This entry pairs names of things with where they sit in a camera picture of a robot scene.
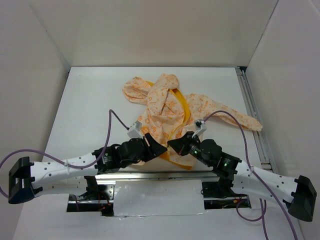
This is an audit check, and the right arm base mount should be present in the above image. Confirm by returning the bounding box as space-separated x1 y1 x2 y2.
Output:
200 181 251 210

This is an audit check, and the aluminium frame rail front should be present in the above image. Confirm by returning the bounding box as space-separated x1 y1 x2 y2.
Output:
95 171 219 181

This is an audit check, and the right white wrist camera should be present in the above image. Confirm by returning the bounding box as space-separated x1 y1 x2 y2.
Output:
192 119 207 138

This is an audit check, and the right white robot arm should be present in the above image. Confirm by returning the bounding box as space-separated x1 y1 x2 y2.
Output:
167 131 317 222

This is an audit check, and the aluminium frame rail right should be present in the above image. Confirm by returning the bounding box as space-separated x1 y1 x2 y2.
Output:
235 66 279 174

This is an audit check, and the aluminium frame rail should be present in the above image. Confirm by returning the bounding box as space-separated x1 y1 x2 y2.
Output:
95 171 219 181
235 66 279 174

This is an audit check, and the white cover sheet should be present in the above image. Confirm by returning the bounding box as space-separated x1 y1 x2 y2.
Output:
113 180 206 217

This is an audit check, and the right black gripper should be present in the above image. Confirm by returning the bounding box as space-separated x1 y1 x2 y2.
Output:
167 130 213 167

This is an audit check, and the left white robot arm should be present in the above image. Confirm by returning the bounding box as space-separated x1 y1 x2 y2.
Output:
8 133 167 204

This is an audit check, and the yellow and patterned jacket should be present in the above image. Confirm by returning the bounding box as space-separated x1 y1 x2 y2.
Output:
121 72 263 171

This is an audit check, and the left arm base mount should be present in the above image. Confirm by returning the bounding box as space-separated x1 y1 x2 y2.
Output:
66 176 115 217

